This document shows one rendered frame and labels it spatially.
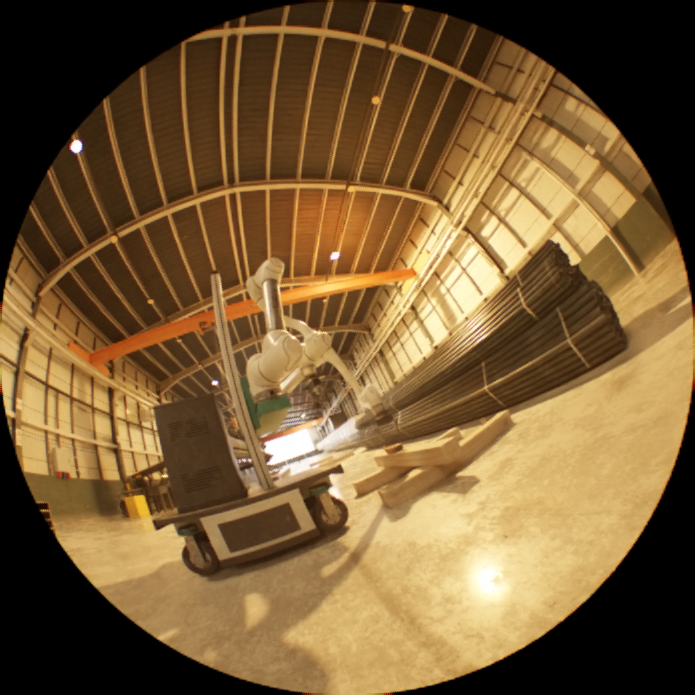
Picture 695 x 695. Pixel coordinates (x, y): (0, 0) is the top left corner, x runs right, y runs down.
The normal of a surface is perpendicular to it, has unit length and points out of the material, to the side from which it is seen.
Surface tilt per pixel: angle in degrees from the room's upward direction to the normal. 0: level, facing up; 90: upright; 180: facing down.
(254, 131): 170
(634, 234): 90
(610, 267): 90
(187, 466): 90
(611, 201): 90
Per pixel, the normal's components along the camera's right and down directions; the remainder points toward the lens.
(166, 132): 0.54, 0.80
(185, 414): 0.36, -0.48
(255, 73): 0.24, 0.89
